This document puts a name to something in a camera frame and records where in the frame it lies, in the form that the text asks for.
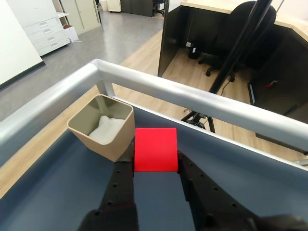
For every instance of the white crumpled tissue paper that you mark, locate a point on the white crumpled tissue paper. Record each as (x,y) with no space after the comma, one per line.
(106,130)

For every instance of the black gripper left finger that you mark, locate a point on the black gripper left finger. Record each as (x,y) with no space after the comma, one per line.
(120,187)

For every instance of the black waste bin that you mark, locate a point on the black waste bin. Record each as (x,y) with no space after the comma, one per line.
(193,51)

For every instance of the white drawer copier cabinet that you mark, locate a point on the white drawer copier cabinet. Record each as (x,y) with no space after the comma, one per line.
(41,26)

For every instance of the small distant black chair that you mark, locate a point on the small distant black chair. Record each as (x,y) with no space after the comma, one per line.
(158,6)

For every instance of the red cube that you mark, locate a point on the red cube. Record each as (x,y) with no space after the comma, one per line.
(155,150)

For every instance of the black office chair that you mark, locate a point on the black office chair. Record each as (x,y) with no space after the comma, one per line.
(250,19)

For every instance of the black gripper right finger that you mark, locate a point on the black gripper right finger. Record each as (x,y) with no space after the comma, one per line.
(204,192)

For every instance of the white distant bin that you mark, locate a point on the white distant bin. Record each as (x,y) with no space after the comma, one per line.
(110,4)

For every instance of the beige metal locker cabinet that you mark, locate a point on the beige metal locker cabinet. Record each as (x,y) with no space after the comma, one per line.
(81,13)

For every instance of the white board panel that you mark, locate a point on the white board panel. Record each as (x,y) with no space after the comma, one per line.
(12,48)

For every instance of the black office desk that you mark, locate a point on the black office desk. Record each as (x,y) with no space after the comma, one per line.
(173,31)

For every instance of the black camera tripod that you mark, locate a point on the black camera tripod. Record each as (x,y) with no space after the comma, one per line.
(232,59)

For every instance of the beige square box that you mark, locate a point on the beige square box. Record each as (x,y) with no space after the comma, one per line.
(115,146)

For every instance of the silver metal rail frame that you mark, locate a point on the silver metal rail frame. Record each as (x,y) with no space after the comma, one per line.
(168,89)

